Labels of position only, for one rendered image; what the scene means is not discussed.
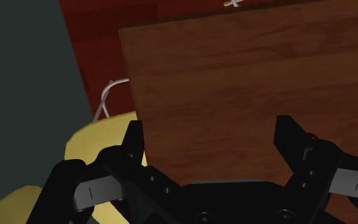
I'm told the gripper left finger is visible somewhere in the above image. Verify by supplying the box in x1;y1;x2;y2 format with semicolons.
26;120;183;224

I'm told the brown wooden table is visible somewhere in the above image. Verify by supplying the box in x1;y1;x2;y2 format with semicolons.
118;0;358;224

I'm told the yellow chair with white legs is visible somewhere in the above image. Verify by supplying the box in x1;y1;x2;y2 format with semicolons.
223;0;245;8
0;78;148;224

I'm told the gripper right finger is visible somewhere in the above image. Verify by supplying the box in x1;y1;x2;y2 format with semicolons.
273;115;358;224

